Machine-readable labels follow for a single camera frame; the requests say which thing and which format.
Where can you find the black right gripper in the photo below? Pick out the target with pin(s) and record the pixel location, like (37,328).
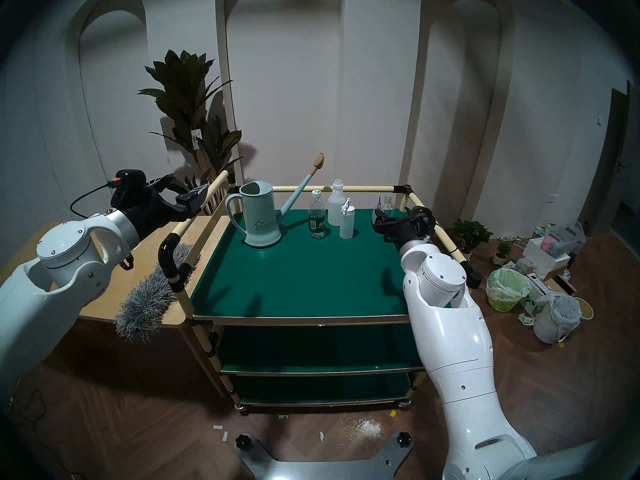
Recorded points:
(407,226)

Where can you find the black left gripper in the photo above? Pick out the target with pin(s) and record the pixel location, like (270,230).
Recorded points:
(142,204)

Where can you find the grey fluffy duster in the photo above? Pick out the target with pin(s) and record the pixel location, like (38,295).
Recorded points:
(145,299)

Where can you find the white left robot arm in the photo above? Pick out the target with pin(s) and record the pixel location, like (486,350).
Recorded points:
(60,279)

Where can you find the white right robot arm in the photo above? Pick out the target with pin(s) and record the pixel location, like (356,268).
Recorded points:
(450,334)

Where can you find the green three-tier shelf cart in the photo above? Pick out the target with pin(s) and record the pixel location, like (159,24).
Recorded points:
(300,274)

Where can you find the clear empty bottle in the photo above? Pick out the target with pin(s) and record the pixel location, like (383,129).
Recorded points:
(388,204)

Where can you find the white pump bottle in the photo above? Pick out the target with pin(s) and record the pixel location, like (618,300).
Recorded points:
(347,224)

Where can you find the white plastic bottle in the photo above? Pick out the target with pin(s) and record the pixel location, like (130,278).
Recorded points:
(335,204)

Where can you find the green label water bottle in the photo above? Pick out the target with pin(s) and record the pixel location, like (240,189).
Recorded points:
(317,219)

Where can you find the light blue watering can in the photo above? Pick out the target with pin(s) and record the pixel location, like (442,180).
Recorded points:
(261,219)

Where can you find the tall dark leafy plant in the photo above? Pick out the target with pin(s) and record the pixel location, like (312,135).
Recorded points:
(185,94)

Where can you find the bushy small potted plant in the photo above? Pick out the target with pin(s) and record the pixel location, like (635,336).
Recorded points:
(472,233)

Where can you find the light wooden table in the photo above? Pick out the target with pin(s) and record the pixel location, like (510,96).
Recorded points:
(120,284)

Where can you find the tiny potted plant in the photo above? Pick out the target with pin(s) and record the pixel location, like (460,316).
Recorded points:
(502,250)

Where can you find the green-lined waste bin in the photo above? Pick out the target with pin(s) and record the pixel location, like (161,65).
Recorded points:
(507,289)

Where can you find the white carton box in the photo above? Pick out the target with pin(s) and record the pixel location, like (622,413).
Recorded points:
(536,289)

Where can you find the white trash bag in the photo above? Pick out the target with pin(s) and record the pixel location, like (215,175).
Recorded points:
(556,316)

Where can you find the white powder spill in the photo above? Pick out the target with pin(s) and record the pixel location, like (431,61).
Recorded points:
(370,428)

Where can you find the yellow bucket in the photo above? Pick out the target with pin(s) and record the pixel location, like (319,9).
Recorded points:
(586,308)

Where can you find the black base knob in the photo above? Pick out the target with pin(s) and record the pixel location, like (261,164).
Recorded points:
(403,439)
(244,442)

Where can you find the dark door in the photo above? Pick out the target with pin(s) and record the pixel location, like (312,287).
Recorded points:
(612,159)

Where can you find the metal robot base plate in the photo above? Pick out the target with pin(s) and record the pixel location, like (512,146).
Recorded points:
(325,469)

